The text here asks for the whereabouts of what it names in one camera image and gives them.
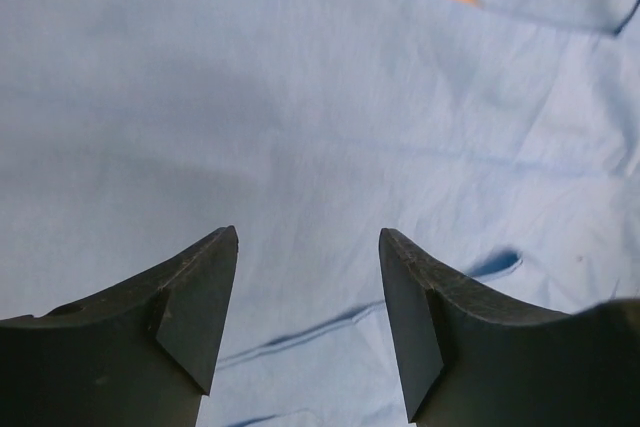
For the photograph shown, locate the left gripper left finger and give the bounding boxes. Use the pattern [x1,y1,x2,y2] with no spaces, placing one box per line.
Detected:
[1,226,238,426]

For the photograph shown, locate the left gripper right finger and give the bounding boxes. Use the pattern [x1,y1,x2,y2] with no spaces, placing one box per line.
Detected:
[379,229,639,426]

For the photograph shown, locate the light blue long sleeve shirt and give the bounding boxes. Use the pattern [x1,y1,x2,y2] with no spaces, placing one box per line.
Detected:
[1,0,639,426]

